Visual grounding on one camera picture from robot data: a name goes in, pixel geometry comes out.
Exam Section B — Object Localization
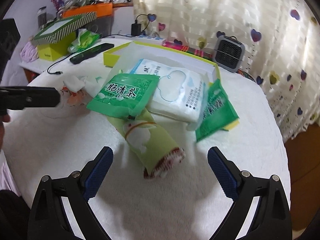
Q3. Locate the grey mini space heater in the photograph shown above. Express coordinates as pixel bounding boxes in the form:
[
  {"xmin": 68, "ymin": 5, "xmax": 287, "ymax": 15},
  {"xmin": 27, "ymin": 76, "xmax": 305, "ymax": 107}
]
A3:
[{"xmin": 212, "ymin": 35, "xmax": 245, "ymax": 73}]

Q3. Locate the green patterned cloth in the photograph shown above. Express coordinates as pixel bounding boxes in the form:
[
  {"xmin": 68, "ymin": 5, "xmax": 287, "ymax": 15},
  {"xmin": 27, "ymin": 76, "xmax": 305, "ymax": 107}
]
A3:
[{"xmin": 107, "ymin": 109, "xmax": 185, "ymax": 179}]

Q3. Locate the yellow sponge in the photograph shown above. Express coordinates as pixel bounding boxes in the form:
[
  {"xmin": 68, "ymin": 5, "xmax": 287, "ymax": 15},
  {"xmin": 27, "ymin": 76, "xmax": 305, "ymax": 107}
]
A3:
[{"xmin": 223, "ymin": 120, "xmax": 240, "ymax": 131}]

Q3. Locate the orange storage box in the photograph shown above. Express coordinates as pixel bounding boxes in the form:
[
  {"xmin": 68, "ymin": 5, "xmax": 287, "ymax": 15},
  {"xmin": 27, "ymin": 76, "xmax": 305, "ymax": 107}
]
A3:
[{"xmin": 62, "ymin": 3, "xmax": 113, "ymax": 18}]

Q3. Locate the green wet wipes pack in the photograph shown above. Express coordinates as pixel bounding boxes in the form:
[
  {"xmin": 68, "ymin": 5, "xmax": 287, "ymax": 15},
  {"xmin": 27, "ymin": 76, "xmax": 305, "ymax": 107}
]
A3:
[{"xmin": 68, "ymin": 29, "xmax": 100, "ymax": 54}]

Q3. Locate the black smartphone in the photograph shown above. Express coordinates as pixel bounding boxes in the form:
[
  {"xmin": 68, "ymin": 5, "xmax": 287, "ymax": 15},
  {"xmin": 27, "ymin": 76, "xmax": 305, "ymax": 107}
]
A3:
[{"xmin": 69, "ymin": 43, "xmax": 114, "ymax": 64}]

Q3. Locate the white blue power strip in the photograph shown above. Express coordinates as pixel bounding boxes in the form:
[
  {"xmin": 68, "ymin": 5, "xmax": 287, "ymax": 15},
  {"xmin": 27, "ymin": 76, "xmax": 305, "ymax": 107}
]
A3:
[{"xmin": 124, "ymin": 35, "xmax": 167, "ymax": 46}]

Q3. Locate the white cotton pads bag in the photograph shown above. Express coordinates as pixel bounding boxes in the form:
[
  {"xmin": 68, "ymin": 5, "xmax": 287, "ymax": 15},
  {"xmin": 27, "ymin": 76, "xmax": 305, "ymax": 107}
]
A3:
[{"xmin": 127, "ymin": 59, "xmax": 209, "ymax": 123}]

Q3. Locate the pink folded cloth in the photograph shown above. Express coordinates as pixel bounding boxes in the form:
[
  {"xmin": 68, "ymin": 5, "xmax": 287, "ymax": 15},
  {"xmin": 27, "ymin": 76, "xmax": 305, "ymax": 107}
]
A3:
[{"xmin": 20, "ymin": 41, "xmax": 39, "ymax": 63}]

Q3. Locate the black charging cable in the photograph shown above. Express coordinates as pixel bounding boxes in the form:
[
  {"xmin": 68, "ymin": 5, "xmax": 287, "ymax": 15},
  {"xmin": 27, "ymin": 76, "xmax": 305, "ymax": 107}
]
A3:
[{"xmin": 47, "ymin": 13, "xmax": 151, "ymax": 75}]

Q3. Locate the crumpled white tissue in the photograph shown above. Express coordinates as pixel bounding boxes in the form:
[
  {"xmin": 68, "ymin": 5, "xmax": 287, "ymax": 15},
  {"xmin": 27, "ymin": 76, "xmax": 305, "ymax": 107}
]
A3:
[{"xmin": 62, "ymin": 74, "xmax": 106, "ymax": 98}]

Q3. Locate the lime green box base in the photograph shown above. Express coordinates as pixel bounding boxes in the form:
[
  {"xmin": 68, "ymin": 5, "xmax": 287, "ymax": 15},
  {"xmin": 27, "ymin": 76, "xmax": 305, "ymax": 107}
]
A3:
[{"xmin": 37, "ymin": 31, "xmax": 76, "ymax": 61}]

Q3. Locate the lime green shallow box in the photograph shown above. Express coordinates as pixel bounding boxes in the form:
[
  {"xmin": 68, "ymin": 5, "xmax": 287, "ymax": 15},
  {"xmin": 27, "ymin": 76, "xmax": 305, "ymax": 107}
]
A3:
[{"xmin": 103, "ymin": 41, "xmax": 221, "ymax": 83}]

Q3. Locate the heart patterned cream curtain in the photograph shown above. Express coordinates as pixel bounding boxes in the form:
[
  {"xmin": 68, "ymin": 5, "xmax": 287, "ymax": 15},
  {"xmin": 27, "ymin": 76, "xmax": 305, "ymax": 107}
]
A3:
[{"xmin": 133, "ymin": 0, "xmax": 319, "ymax": 139}]

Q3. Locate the person's left hand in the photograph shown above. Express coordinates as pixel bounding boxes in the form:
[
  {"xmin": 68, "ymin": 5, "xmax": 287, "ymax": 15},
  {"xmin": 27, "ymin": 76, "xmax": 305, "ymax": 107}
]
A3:
[{"xmin": 0, "ymin": 114, "xmax": 10, "ymax": 149}]

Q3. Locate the black charger adapter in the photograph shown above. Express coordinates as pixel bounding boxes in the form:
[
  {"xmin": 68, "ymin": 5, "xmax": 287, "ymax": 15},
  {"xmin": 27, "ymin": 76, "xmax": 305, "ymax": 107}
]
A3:
[{"xmin": 131, "ymin": 21, "xmax": 142, "ymax": 36}]

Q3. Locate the pink red plaid cloth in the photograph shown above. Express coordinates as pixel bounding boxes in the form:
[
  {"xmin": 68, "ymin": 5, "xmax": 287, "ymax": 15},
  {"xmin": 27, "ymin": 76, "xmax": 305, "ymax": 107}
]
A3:
[{"xmin": 164, "ymin": 42, "xmax": 255, "ymax": 82}]

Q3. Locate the green tea packet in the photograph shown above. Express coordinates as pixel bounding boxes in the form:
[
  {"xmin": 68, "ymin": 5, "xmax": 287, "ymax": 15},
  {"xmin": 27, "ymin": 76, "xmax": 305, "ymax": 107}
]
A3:
[
  {"xmin": 195, "ymin": 79, "xmax": 239, "ymax": 142},
  {"xmin": 87, "ymin": 73, "xmax": 160, "ymax": 119}
]

